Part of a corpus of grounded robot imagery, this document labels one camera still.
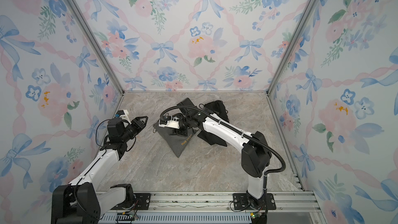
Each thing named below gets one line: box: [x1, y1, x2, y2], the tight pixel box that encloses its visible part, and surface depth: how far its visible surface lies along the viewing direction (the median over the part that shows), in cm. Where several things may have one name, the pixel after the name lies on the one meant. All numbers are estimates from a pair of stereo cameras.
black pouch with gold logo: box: [196, 130, 227, 147], surface depth 94 cm
